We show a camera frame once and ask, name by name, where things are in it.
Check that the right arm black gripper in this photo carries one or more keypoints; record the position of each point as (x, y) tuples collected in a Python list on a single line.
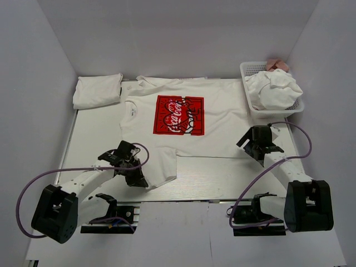
[(248, 136)]

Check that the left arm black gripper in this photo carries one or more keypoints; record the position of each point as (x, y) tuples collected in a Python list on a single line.
[(138, 180)]

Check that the white Coca-Cola print t-shirt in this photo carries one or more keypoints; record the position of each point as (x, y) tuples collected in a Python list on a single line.
[(189, 118)]

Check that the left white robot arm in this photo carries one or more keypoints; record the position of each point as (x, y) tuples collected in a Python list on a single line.
[(62, 209)]

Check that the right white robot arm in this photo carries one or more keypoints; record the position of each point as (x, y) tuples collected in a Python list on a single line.
[(307, 205)]

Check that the crumpled white t-shirt in basket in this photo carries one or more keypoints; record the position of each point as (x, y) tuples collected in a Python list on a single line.
[(276, 90)]

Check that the folded white t-shirt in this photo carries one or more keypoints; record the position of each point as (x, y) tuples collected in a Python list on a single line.
[(97, 91)]

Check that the white plastic laundry basket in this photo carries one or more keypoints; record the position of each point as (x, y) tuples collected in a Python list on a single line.
[(253, 67)]

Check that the pink cloth behind basket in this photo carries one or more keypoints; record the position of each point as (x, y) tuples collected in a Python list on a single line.
[(273, 64)]

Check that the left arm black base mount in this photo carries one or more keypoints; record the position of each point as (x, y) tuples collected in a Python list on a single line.
[(123, 219)]

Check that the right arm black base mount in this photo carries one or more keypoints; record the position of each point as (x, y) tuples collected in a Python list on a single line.
[(244, 216)]

